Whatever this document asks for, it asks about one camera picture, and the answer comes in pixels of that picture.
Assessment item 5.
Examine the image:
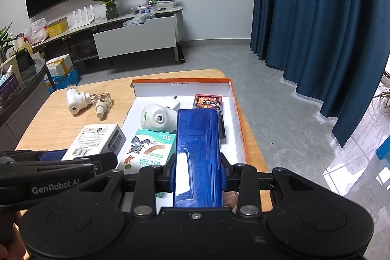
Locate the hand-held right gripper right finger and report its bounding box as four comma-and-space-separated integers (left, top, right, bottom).
219, 153, 316, 216

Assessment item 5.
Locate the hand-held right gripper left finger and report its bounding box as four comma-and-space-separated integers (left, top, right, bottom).
78, 153, 177, 216

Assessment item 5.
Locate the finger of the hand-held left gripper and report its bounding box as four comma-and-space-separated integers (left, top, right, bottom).
0, 150, 70, 162
73, 152, 119, 180

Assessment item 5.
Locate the bronze tube with white cap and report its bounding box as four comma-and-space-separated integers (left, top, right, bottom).
223, 191, 240, 212

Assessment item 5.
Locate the teal bandage box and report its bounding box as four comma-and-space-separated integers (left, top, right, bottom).
117, 129, 177, 198

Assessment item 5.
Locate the blue translucent plastic case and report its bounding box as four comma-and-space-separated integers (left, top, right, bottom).
173, 108, 224, 209

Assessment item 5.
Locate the orange-edged white cardboard box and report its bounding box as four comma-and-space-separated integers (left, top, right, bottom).
119, 78, 250, 212

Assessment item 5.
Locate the person's left hand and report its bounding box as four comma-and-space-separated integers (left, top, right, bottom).
0, 211, 28, 260

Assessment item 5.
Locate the white box with green stripes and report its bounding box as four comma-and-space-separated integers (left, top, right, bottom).
61, 123, 127, 161

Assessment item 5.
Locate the black flat case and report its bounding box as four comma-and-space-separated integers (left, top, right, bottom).
217, 111, 227, 140

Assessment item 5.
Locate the white plug-in vaporizer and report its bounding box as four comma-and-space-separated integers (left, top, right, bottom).
142, 103, 179, 133
66, 84, 92, 114

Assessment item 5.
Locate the dark glass side table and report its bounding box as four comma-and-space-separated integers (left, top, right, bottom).
0, 62, 52, 145

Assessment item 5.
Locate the clear liquid refill bottle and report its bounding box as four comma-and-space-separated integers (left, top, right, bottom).
91, 92, 113, 118

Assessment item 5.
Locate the white charger plug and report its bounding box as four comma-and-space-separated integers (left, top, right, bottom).
158, 96, 180, 111

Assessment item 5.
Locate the red playing card box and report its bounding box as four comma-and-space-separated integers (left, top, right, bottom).
193, 93, 224, 111

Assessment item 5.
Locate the blue plastic bag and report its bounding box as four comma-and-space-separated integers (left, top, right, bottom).
46, 67, 81, 93

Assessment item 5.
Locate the purple tissue box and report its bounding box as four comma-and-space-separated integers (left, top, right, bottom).
0, 74, 20, 102

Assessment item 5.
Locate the yellow and white carton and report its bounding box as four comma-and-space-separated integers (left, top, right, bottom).
46, 53, 74, 76

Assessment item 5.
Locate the white plastic bag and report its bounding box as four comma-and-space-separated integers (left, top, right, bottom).
24, 18, 49, 45

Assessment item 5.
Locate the yellow box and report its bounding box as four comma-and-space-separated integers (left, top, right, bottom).
46, 17, 70, 37

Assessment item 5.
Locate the green plant with long leaves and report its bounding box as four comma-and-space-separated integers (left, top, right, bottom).
0, 21, 19, 59

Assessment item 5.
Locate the white cabinet drawer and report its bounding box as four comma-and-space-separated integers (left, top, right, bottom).
93, 14, 178, 60

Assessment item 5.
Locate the white router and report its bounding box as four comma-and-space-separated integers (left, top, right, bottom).
71, 6, 101, 29

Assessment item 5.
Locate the grey bag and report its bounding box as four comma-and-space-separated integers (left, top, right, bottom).
123, 16, 153, 29

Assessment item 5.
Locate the white tv cabinet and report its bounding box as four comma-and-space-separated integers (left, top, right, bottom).
30, 6, 184, 64

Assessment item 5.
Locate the blue container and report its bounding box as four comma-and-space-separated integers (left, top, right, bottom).
375, 138, 390, 161

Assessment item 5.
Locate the green leafy houseplant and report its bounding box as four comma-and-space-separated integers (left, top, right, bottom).
375, 83, 390, 114

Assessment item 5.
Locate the blue curtain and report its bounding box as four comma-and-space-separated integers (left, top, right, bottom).
250, 0, 390, 148

